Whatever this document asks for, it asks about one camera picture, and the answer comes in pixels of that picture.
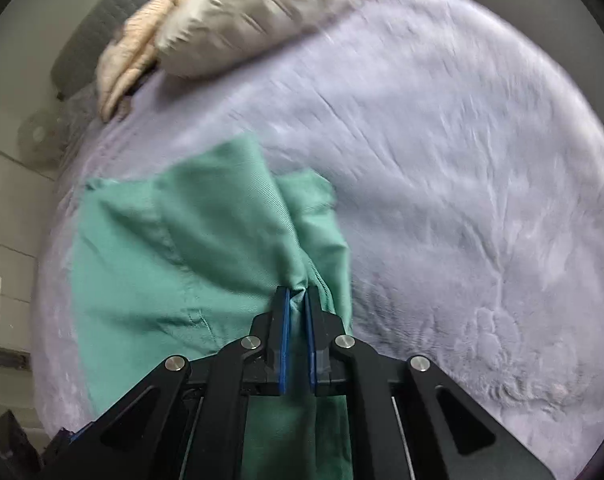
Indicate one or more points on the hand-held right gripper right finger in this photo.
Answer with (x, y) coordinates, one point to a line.
(311, 340)

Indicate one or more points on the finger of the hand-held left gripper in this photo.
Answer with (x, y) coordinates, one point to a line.
(64, 442)

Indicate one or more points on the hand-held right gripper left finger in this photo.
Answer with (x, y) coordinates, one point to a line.
(283, 340)

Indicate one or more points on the green jacket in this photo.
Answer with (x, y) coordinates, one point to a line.
(182, 250)

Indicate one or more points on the lavender plush blanket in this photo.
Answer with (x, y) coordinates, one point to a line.
(431, 160)

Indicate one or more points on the grey cloth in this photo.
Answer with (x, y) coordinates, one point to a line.
(89, 110)

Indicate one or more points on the small white fan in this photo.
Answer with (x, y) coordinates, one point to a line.
(36, 135)

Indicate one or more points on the beige crumpled cloth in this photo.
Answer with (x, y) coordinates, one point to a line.
(132, 55)

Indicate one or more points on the cream pillow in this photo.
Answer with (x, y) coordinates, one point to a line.
(252, 15)

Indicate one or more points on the grey padded headboard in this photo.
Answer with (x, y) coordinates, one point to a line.
(107, 10)

